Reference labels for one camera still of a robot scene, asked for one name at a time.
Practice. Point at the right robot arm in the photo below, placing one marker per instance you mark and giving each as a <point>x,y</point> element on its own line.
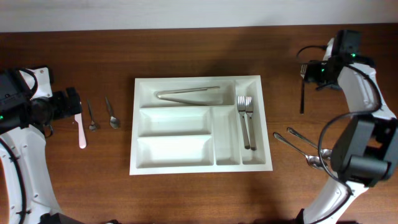
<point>356,149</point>

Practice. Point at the small thin teaspoon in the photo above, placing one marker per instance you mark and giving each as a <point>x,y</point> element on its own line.
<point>93,125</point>

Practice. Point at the large steel spoon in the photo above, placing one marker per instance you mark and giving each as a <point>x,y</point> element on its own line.
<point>312,161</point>
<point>306,141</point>

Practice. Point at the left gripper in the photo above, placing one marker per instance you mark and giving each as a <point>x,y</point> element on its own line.
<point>67,108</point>

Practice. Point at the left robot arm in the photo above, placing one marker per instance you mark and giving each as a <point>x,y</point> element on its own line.
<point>28,108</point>

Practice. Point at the steel tongs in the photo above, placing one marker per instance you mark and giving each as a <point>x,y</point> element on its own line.
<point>202,96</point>

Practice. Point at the steel fork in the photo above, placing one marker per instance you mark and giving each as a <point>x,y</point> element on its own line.
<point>242,111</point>
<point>249,112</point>

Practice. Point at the white cutlery tray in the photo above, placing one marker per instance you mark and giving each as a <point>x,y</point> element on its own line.
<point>176,138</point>

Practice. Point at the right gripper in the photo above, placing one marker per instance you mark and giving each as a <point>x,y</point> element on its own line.
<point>312,66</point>

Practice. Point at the small steel teaspoon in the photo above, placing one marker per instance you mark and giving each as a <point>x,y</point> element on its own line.
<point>114,122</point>

